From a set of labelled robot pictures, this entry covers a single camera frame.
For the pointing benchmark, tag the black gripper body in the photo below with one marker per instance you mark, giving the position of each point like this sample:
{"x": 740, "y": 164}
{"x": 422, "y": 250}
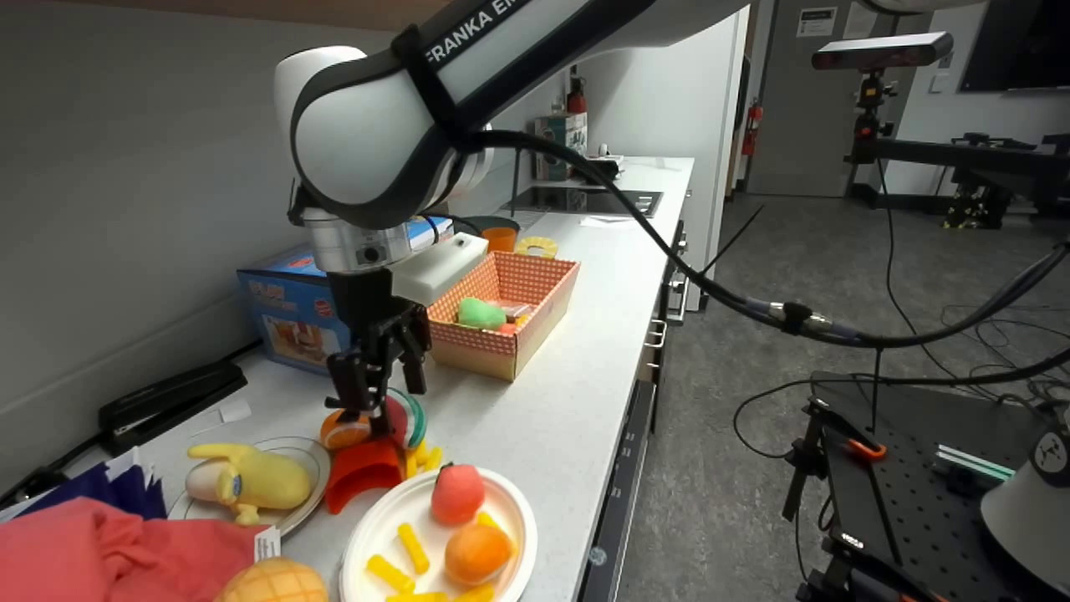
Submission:
{"x": 373, "y": 306}

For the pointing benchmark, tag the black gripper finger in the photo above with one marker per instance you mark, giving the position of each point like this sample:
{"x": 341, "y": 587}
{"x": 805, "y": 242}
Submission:
{"x": 352, "y": 391}
{"x": 409, "y": 355}

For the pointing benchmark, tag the green plush toy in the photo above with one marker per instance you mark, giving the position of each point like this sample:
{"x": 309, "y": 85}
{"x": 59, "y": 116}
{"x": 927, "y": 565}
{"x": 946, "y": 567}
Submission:
{"x": 480, "y": 314}

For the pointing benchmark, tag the orange checkered basket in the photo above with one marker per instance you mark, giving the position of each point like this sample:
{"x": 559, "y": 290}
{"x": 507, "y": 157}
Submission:
{"x": 514, "y": 354}

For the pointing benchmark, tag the red peach plush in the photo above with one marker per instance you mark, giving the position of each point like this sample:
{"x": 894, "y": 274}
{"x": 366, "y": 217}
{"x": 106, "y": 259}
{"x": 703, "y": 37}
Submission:
{"x": 459, "y": 493}

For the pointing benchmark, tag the orange fruit plush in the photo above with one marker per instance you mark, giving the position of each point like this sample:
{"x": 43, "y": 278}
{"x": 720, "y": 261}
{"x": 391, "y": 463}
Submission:
{"x": 480, "y": 557}

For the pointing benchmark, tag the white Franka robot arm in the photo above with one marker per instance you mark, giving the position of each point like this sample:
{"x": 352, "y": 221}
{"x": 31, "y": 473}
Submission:
{"x": 370, "y": 137}

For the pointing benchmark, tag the orange round bumpy plush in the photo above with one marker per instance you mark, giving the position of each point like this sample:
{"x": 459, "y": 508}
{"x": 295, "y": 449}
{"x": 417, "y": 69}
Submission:
{"x": 274, "y": 582}

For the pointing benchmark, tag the orange black toy bird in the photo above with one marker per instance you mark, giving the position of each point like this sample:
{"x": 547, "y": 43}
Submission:
{"x": 338, "y": 432}

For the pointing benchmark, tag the grey small plate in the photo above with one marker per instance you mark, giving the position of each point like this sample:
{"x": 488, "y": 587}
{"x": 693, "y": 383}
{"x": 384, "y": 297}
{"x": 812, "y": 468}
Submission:
{"x": 314, "y": 471}

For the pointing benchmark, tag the red toy fries holder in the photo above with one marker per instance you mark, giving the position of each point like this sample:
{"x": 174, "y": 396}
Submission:
{"x": 361, "y": 478}

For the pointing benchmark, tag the blue toy food box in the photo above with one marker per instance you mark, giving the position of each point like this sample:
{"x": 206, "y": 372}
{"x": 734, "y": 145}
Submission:
{"x": 279, "y": 314}

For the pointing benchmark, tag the yellow toy fries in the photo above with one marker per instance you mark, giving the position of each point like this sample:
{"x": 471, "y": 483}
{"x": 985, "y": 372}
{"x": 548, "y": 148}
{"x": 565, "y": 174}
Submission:
{"x": 389, "y": 574}
{"x": 422, "y": 460}

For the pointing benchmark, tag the small white block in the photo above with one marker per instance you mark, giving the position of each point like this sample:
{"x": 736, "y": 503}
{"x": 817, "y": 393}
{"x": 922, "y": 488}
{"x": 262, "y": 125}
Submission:
{"x": 236, "y": 414}

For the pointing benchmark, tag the orange plastic cup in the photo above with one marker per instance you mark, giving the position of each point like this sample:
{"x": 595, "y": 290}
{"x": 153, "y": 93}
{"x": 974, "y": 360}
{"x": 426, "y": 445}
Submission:
{"x": 499, "y": 238}

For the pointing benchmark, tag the white paper plate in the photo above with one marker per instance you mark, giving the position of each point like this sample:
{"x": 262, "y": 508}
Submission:
{"x": 384, "y": 537}

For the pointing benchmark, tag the black stapler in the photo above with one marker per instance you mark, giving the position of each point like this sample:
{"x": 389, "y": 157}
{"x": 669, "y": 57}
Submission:
{"x": 168, "y": 403}

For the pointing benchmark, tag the black induction cooktop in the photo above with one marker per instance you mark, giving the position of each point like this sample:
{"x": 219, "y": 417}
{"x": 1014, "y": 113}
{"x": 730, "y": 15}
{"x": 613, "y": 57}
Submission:
{"x": 607, "y": 201}

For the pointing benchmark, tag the black dishwasher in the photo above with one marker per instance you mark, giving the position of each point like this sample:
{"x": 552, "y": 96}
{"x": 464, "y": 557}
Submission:
{"x": 622, "y": 491}

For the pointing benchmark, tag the black pot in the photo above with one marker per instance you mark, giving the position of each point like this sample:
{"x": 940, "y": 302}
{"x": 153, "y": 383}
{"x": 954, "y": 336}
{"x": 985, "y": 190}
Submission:
{"x": 603, "y": 169}

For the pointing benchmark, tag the dark blue cloth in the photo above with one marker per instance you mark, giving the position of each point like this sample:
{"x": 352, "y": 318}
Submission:
{"x": 94, "y": 493}

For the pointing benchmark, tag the pink red cloth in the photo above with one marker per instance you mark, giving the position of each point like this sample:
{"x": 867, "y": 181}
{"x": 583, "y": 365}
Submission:
{"x": 112, "y": 557}

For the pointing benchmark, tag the white refrigerator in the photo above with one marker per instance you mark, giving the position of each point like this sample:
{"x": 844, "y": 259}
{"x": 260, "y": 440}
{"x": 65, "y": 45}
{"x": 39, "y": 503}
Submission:
{"x": 714, "y": 123}

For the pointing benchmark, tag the red fire extinguisher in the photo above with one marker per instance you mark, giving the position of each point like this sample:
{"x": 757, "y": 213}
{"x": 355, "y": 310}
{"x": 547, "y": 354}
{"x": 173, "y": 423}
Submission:
{"x": 757, "y": 133}

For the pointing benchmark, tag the black orange clamp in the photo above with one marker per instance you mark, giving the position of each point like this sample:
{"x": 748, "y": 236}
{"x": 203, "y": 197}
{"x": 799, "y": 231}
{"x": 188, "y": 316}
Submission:
{"x": 856, "y": 445}

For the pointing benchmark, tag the grey door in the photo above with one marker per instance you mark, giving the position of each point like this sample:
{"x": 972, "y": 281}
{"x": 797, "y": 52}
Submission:
{"x": 812, "y": 113}

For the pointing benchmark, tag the black perforated table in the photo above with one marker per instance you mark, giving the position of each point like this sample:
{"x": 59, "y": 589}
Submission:
{"x": 925, "y": 503}

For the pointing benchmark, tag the teal bar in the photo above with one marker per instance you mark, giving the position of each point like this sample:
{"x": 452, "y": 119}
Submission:
{"x": 979, "y": 463}

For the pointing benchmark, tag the white round base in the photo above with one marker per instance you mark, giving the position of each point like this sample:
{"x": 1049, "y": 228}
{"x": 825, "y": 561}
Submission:
{"x": 1030, "y": 537}

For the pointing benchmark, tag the black monitor screen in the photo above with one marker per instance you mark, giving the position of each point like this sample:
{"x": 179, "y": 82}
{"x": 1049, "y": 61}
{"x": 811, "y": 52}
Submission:
{"x": 1021, "y": 45}

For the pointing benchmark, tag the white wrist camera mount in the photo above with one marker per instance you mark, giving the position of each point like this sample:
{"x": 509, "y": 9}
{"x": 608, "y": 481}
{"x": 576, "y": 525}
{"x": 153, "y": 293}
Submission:
{"x": 445, "y": 268}

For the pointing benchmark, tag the black stereo camera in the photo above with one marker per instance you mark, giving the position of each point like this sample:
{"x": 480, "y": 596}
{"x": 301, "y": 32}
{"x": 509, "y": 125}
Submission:
{"x": 882, "y": 52}

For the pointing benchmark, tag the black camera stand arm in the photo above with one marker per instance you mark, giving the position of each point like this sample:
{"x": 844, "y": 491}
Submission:
{"x": 946, "y": 157}

